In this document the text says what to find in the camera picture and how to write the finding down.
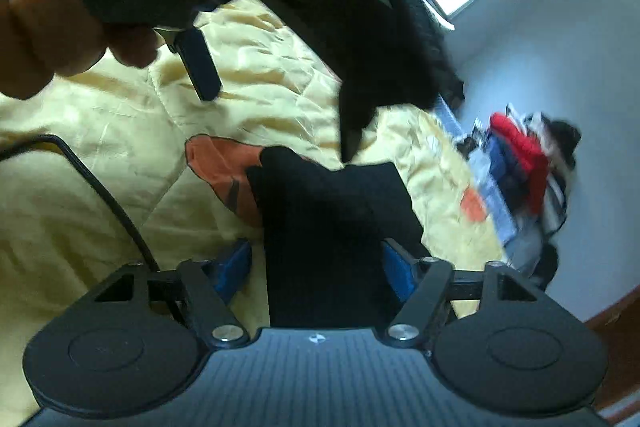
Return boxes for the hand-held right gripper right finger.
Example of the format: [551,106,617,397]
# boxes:
[382,237,538,349]

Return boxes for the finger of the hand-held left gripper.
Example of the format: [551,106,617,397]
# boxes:
[165,28,224,103]

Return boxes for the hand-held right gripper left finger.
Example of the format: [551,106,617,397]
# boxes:
[92,239,252,349]

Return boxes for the black pants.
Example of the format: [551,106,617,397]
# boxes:
[0,0,466,330]

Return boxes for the person's left hand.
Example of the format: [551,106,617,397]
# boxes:
[0,0,162,101]

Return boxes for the yellow printed blanket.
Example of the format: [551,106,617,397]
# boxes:
[0,0,507,427]

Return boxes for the pile of clothes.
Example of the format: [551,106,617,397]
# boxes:
[469,104,583,280]

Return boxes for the black cable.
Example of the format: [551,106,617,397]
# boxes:
[0,134,162,274]

